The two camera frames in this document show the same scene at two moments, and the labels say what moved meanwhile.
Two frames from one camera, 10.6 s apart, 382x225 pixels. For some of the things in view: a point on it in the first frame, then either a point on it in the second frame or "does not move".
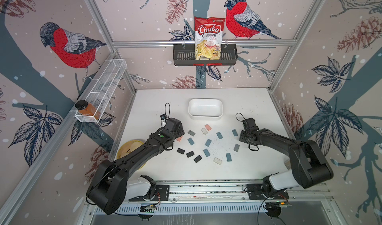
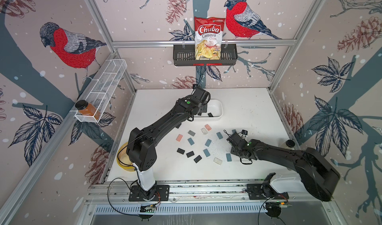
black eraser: [189, 154] does not move
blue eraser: [229, 157] does not move
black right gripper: [241, 135] to [232, 152]
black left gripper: [180, 131] to [203, 107]
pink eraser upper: [208, 127] does not move
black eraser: [180, 151] does not move
